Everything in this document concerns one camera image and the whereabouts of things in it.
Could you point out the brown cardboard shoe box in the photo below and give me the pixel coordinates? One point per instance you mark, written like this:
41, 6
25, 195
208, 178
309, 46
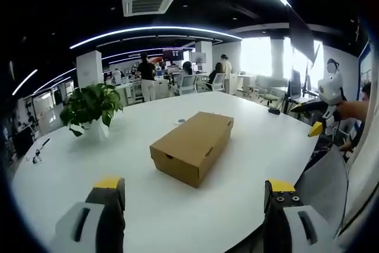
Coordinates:
189, 140

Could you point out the white ceiling air conditioner vent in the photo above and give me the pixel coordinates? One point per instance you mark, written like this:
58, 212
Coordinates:
149, 4

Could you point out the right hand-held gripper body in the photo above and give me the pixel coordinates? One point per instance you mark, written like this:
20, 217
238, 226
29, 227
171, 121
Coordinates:
330, 88

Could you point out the small black desk object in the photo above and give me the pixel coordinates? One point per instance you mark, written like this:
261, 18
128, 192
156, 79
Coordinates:
38, 156

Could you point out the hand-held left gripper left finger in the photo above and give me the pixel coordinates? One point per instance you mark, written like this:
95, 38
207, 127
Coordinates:
97, 223

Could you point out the dark wall screen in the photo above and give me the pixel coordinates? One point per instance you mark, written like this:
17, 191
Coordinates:
173, 54

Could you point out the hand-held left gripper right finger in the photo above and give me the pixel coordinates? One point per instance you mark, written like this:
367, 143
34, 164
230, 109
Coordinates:
284, 223

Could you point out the small round white disc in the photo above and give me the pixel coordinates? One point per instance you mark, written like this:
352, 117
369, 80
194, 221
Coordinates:
179, 121

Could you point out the dark computer monitor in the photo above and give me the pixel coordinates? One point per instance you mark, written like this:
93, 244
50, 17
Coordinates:
295, 85

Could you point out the green potted plant white pot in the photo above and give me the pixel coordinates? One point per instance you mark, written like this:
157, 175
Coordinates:
91, 105

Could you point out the small black device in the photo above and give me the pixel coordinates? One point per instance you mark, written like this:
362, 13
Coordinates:
274, 110

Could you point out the white office chair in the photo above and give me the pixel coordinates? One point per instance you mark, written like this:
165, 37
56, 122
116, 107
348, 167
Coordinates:
219, 82
187, 84

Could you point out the long ceiling light strip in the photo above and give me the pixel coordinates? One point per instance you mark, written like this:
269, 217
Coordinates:
154, 31

